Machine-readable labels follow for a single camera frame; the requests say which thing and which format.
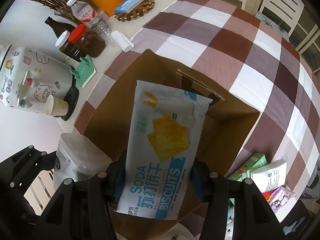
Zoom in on clear plastic swab box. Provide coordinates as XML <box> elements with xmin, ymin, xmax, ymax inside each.
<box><xmin>53</xmin><ymin>133</ymin><xmax>112</xmax><ymax>190</ymax></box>

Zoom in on white roll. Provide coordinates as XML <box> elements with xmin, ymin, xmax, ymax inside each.
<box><xmin>111</xmin><ymin>30</ymin><xmax>135</xmax><ymax>53</ymax></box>

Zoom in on white decorated kettle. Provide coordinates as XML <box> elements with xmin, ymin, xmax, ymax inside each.
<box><xmin>0</xmin><ymin>39</ymin><xmax>79</xmax><ymax>121</ymax></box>

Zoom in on dark glass bottle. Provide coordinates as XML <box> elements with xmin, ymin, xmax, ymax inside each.
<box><xmin>45</xmin><ymin>17</ymin><xmax>75</xmax><ymax>38</ymax></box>

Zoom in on purple snack bag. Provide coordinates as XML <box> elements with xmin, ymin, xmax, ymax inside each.
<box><xmin>267</xmin><ymin>186</ymin><xmax>296</xmax><ymax>212</ymax></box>

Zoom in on hello kitty plush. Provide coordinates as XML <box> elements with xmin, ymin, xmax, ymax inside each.
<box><xmin>225</xmin><ymin>205</ymin><xmax>234</xmax><ymax>240</ymax></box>

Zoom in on green bricks box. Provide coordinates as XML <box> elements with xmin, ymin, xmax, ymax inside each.
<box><xmin>228</xmin><ymin>153</ymin><xmax>267</xmax><ymax>181</ymax></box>

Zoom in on clear water bottle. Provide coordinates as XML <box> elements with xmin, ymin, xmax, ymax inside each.
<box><xmin>66</xmin><ymin>0</ymin><xmax>111</xmax><ymax>38</ymax></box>

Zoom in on paper cup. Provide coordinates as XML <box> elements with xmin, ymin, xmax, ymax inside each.
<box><xmin>45</xmin><ymin>95</ymin><xmax>69</xmax><ymax>116</ymax></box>

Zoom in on blue tissue box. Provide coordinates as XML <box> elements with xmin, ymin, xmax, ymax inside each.
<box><xmin>114</xmin><ymin>0</ymin><xmax>145</xmax><ymax>14</ymax></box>

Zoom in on soda biscuits pack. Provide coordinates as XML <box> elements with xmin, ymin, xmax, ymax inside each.
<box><xmin>117</xmin><ymin>80</ymin><xmax>212</xmax><ymax>220</ymax></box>

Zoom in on white lid jar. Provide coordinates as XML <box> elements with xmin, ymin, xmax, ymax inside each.
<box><xmin>55</xmin><ymin>30</ymin><xmax>87</xmax><ymax>62</ymax></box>

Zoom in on red lid jar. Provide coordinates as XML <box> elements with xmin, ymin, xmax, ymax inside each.
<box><xmin>68</xmin><ymin>24</ymin><xmax>106</xmax><ymax>58</ymax></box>

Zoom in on woven brown trivet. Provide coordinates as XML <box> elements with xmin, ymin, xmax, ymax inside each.
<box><xmin>114</xmin><ymin>0</ymin><xmax>155</xmax><ymax>22</ymax></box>

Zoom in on checkered tablecloth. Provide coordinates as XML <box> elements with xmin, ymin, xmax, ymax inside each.
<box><xmin>74</xmin><ymin>0</ymin><xmax>319</xmax><ymax>196</ymax></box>

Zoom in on green phone stand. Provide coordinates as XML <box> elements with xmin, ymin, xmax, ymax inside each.
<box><xmin>71</xmin><ymin>55</ymin><xmax>97</xmax><ymax>88</ymax></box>

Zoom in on white powder bag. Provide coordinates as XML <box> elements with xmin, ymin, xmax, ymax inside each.
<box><xmin>249</xmin><ymin>159</ymin><xmax>287</xmax><ymax>193</ymax></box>

